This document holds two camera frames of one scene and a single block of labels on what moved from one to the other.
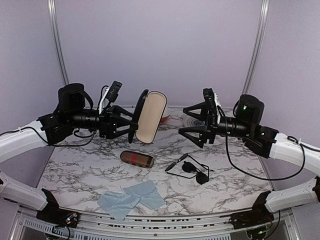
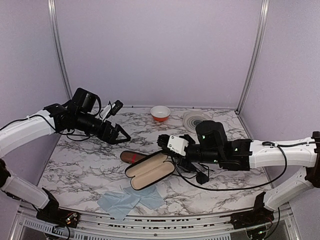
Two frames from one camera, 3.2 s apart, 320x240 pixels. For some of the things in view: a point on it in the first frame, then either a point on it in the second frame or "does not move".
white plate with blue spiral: x=189 y=121 does not move
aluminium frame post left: x=55 y=29 does not move
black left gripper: x=108 y=122 → x=111 y=138
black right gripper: x=210 y=129 → x=185 y=166
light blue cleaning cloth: x=147 y=193 does not move
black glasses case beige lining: x=149 y=115 → x=149 y=169
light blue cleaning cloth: x=118 y=205 does not move
